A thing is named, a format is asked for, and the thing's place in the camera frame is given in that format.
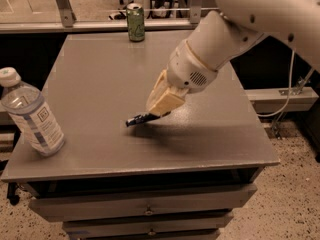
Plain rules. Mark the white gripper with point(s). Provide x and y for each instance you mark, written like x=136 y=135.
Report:
x=187 y=68

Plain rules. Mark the blue rxbar blueberry wrapper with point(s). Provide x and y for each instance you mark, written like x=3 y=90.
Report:
x=143 y=118

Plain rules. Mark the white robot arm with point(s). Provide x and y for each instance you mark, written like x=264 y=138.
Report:
x=234 y=28

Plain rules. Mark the clear plastic water bottle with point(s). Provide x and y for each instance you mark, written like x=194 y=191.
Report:
x=27 y=107

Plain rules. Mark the green soda can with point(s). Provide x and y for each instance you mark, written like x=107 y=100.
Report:
x=135 y=22

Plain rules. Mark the grey drawer cabinet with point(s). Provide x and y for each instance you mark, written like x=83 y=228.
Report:
x=97 y=83

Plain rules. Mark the lower grey drawer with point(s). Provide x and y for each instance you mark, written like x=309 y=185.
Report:
x=148 y=225

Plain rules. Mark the grey drawer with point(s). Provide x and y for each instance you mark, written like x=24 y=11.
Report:
x=144 y=203
x=148 y=225

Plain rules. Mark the upper grey drawer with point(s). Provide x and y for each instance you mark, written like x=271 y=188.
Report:
x=144 y=203

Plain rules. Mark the black caster wheel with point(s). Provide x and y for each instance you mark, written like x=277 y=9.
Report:
x=11 y=194

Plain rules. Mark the metal window rail frame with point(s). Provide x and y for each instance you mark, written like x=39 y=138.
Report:
x=49 y=16

